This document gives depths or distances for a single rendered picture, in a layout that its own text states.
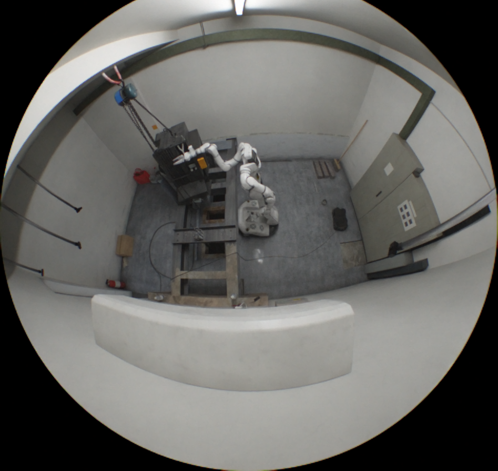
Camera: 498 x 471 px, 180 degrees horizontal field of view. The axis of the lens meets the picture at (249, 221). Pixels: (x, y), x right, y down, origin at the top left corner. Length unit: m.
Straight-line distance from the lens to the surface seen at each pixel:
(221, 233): 2.11
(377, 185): 2.75
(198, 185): 2.28
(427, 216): 2.18
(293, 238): 2.77
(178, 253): 2.28
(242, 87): 2.72
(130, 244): 3.79
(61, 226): 3.27
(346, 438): 0.36
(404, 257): 2.47
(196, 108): 2.93
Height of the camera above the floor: 2.61
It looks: 68 degrees down
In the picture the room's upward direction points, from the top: 12 degrees counter-clockwise
